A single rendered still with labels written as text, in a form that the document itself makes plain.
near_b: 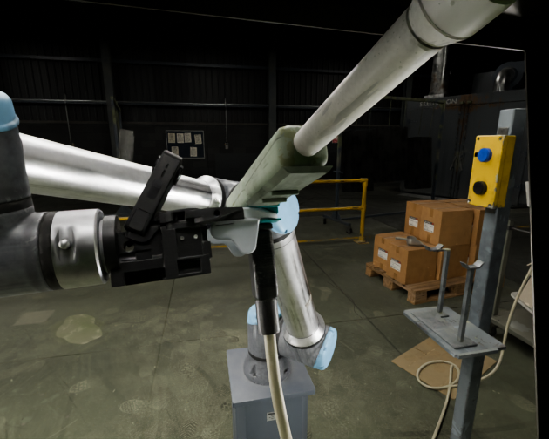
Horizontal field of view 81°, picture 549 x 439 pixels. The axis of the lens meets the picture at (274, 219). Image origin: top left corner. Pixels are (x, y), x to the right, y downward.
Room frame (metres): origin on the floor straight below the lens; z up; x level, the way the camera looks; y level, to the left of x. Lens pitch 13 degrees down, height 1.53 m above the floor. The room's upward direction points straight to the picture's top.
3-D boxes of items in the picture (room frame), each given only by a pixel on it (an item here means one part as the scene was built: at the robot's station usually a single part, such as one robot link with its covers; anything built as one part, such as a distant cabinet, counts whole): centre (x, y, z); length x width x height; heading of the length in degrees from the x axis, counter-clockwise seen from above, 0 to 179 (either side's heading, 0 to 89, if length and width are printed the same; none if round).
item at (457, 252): (3.29, -1.81, 0.33); 0.38 x 0.29 x 0.36; 112
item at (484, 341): (1.18, -0.72, 0.78); 0.31 x 0.23 x 0.01; 12
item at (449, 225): (3.28, -1.79, 0.69); 0.38 x 0.29 x 0.36; 104
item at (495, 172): (1.21, -0.80, 1.42); 0.12 x 0.06 x 0.26; 12
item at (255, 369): (1.13, 0.03, 0.69); 0.19 x 0.19 x 0.10
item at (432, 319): (1.18, -0.70, 0.95); 0.26 x 0.15 x 0.32; 12
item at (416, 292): (3.41, -1.78, 0.07); 1.20 x 0.80 x 0.14; 109
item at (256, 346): (1.12, 0.02, 0.83); 0.17 x 0.15 x 0.18; 59
